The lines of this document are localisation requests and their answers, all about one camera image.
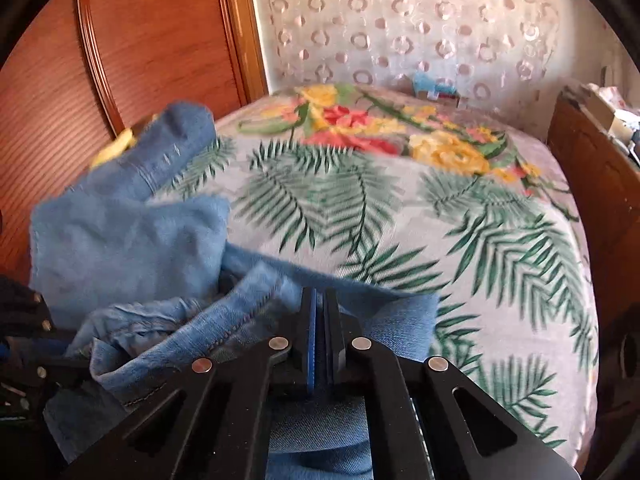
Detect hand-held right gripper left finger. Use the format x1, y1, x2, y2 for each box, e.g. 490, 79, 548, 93
62, 287, 317, 480

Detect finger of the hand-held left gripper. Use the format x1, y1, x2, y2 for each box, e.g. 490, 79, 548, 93
0, 275, 57, 343
0, 345, 97, 428

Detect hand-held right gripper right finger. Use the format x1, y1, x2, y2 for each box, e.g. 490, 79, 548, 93
322, 287, 579, 480

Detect blue denim pants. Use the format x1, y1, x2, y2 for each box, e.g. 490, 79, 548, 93
30, 101, 441, 480

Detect palm leaf print bedsheet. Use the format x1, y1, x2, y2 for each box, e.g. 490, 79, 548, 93
150, 135, 599, 461

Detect yellow plush toy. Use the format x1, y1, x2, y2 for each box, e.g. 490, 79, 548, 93
89, 129, 137, 169

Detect floral blanket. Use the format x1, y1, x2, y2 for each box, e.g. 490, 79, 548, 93
235, 82, 581, 221

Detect small cardboard box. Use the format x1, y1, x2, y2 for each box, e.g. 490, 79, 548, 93
419, 87, 469, 109

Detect wooden headboard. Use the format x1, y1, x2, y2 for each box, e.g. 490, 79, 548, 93
0, 0, 272, 281

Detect blue plastic bag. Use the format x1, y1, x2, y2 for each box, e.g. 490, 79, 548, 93
412, 72, 453, 96

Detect wooden window cabinet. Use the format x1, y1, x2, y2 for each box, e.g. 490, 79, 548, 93
546, 91, 640, 343

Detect sheer circle pattern curtain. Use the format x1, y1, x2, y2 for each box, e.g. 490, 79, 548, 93
247, 0, 610, 107

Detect large cardboard box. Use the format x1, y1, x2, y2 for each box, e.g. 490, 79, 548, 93
582, 91, 623, 133

